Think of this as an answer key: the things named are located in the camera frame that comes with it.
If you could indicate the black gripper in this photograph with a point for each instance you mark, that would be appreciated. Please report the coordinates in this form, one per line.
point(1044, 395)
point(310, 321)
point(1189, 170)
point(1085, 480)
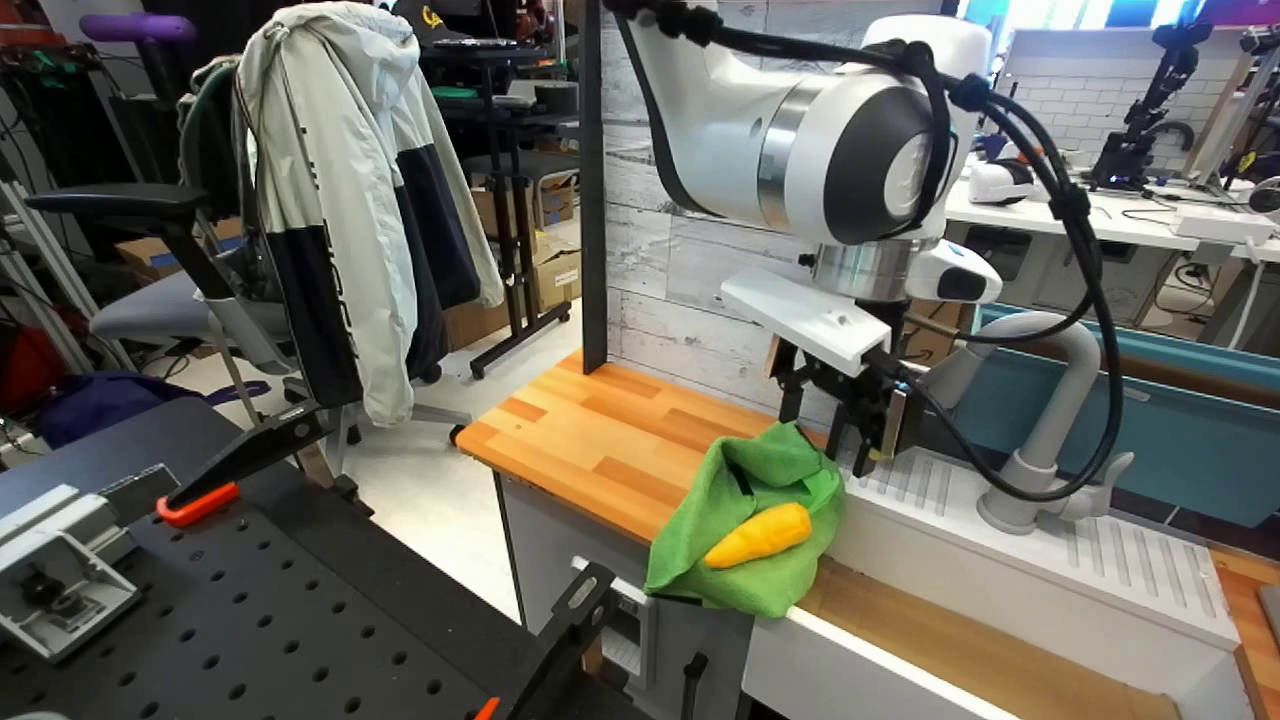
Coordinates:
point(854, 395)

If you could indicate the yellow corn toy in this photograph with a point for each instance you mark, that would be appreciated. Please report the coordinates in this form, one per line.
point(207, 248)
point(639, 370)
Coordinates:
point(762, 538)

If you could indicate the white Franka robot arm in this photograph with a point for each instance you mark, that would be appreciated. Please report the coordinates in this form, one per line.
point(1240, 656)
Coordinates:
point(747, 135)

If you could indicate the black background robot arm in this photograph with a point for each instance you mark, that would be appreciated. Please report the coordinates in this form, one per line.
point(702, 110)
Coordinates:
point(1147, 122)

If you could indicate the green towel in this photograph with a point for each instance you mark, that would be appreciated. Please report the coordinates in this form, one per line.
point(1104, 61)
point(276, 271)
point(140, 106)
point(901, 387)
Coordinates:
point(706, 587)

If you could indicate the grey wood backsplash panel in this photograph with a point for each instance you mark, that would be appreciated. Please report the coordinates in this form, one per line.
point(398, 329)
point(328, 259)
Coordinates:
point(655, 313)

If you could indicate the grey toy faucet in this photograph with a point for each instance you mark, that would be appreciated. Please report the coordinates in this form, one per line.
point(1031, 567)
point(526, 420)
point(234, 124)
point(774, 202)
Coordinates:
point(1053, 427)

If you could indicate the wooden toy kitchen counter unit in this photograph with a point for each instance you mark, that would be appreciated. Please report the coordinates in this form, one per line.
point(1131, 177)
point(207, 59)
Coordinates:
point(585, 442)

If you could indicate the white toy sink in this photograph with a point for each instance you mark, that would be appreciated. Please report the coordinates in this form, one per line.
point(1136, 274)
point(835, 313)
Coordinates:
point(1065, 561)

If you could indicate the white cabinet front plate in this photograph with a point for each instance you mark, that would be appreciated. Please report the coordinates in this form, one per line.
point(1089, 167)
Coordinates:
point(694, 662)

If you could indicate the white orange device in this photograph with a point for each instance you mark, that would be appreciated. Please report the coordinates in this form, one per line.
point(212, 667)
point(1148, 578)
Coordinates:
point(1022, 183)

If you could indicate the black floor stand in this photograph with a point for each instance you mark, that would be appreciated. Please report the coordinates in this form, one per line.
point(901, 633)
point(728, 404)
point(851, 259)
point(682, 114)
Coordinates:
point(520, 267)

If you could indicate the teal plastic bin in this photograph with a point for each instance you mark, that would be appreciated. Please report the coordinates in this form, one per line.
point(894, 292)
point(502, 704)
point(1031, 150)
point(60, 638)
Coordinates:
point(1187, 442)

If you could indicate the long white lab table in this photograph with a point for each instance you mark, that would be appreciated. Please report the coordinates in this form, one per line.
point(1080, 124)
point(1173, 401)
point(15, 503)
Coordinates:
point(1161, 223)

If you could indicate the white grey jacket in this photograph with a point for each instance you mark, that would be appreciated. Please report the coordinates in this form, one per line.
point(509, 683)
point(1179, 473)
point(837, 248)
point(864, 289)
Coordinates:
point(335, 202)

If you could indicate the grey padded chair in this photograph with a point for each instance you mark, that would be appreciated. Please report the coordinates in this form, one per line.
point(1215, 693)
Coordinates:
point(147, 306)

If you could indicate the purple bag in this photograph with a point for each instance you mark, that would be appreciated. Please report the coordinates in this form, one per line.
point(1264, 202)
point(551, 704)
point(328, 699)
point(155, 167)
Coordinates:
point(101, 404)

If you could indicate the purple cushion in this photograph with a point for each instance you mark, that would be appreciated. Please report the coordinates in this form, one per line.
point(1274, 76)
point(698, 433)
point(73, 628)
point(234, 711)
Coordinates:
point(133, 26)

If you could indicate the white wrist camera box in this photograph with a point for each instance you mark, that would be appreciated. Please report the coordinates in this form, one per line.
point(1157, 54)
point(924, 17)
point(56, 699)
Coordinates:
point(801, 317)

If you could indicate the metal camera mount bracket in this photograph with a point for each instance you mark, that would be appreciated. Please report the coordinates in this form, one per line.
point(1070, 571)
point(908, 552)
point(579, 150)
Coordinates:
point(60, 600)

